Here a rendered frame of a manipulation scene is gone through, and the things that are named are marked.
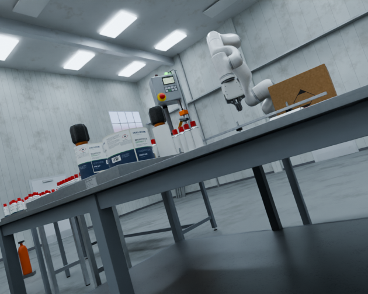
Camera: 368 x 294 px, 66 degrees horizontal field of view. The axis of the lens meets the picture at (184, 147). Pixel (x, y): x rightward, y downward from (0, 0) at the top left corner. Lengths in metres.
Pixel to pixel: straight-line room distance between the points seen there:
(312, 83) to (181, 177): 1.04
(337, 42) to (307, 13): 1.43
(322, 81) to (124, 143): 1.04
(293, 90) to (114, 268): 1.22
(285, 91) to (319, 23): 9.43
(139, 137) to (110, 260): 0.47
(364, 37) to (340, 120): 10.10
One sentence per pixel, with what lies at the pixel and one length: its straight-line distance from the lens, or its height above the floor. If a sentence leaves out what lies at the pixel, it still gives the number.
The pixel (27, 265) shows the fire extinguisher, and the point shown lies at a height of 0.17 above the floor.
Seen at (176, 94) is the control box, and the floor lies 1.32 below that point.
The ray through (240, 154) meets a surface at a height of 0.78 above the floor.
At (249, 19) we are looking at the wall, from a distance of 11.98.
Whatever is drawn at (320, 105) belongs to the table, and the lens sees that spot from 0.57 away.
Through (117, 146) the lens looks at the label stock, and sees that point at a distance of 1.17.
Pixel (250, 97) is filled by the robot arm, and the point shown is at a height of 1.18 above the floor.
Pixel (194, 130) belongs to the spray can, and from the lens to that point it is 1.70.
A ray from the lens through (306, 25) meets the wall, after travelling 11.13.
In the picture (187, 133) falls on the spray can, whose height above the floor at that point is 1.02.
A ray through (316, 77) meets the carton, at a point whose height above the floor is 1.07.
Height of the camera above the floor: 0.77
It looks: 6 degrees up
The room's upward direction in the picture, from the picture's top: 17 degrees counter-clockwise
